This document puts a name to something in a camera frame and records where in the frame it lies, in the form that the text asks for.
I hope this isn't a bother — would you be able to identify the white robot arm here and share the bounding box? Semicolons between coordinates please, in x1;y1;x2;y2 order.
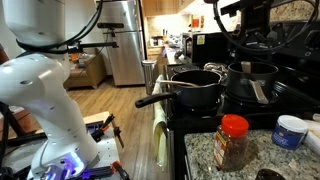
0;0;98;180

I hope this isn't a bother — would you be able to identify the blue jar with white lid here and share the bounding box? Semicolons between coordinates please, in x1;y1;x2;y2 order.
271;115;308;150

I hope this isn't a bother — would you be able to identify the yellow dish towel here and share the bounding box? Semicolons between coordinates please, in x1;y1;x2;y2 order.
151;73;168;168

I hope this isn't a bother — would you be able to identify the black stove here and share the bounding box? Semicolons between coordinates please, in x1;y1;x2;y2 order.
164;21;320;180

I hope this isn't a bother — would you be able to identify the stainless steel refrigerator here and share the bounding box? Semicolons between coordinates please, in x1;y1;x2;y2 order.
98;0;145;86

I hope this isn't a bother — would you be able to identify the black saucepan with long handle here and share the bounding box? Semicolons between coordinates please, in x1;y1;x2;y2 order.
135;70;222;108

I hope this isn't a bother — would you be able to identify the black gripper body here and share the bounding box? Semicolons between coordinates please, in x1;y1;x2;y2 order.
220;0;274;44

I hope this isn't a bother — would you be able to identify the steel trash can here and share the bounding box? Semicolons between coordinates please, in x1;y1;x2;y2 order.
142;60;157;95

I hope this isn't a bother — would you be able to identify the red lid spice jar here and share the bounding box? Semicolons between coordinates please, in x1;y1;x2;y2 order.
213;114;249;172

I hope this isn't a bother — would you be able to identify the orange handled clamp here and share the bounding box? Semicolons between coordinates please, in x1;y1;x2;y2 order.
92;114;130;180

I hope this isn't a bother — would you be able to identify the black camera on stand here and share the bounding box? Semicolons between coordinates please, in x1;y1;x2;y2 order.
97;23;124;37

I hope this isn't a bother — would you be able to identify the black microwave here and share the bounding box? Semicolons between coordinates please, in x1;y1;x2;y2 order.
182;32;230;63

